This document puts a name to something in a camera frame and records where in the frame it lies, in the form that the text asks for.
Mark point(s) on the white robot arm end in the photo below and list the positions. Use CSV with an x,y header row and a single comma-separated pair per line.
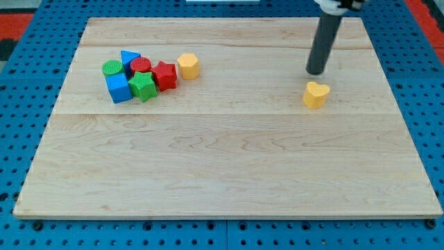
x,y
340,7

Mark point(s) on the yellow hexagon block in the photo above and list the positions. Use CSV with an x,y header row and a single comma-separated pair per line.
x,y
188,65

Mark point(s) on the yellow heart block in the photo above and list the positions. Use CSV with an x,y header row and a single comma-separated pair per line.
x,y
315,95

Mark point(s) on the light wooden board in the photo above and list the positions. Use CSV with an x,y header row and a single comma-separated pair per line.
x,y
235,143

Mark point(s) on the red star block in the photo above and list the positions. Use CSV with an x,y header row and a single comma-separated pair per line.
x,y
165,76

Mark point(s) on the green star block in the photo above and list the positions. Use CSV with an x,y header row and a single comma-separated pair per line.
x,y
143,86

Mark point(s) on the red cylinder block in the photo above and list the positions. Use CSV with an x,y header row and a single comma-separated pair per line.
x,y
140,64

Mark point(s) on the blue cube block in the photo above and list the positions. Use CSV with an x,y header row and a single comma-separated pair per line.
x,y
118,88

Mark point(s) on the blue triangle block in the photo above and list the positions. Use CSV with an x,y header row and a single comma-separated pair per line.
x,y
127,57

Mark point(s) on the green cylinder block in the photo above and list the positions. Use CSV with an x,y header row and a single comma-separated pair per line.
x,y
112,67

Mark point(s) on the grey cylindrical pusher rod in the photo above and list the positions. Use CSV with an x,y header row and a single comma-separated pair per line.
x,y
324,38

